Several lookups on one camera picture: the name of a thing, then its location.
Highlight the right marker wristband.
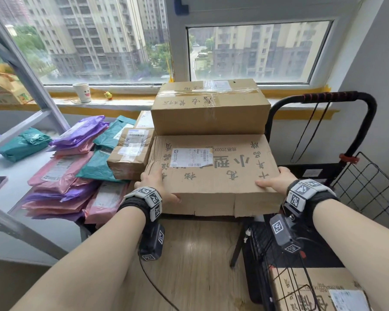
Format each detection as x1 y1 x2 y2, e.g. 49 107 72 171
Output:
284 179 340 227

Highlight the person's right forearm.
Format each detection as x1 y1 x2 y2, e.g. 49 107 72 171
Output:
312 200 389 311

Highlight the person's left forearm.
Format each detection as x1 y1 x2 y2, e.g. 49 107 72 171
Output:
11 207 147 311

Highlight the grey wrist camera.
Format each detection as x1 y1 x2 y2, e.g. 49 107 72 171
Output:
269 213 307 255
138 222 166 262

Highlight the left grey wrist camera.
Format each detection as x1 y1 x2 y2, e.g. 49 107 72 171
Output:
138 222 166 262

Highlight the black wire cart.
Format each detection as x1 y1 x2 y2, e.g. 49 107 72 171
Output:
241 91 389 311

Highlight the white metal shelf rack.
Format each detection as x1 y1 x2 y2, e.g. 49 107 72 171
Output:
0 3 72 261

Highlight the colourful printed paper box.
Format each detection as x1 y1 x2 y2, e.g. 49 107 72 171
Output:
0 63 35 105

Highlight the white paper cup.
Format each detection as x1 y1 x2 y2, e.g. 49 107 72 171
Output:
72 83 92 103

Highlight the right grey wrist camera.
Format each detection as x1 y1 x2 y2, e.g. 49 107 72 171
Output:
269 213 307 255

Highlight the left black camera cable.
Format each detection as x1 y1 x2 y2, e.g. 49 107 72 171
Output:
137 255 181 311

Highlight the black elastic cord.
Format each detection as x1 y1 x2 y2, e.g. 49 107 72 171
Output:
290 102 332 164

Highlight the person's right hand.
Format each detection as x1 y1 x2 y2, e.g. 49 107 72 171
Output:
255 166 299 195

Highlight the white framed window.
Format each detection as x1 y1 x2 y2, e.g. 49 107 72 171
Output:
0 0 363 94

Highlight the left marker wristband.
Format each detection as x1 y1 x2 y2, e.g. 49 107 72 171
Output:
117 187 163 224

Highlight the marker wristband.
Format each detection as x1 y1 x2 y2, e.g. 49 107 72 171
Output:
284 179 340 227
117 187 163 224

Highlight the person's left hand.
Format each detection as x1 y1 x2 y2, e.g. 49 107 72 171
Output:
134 166 182 204

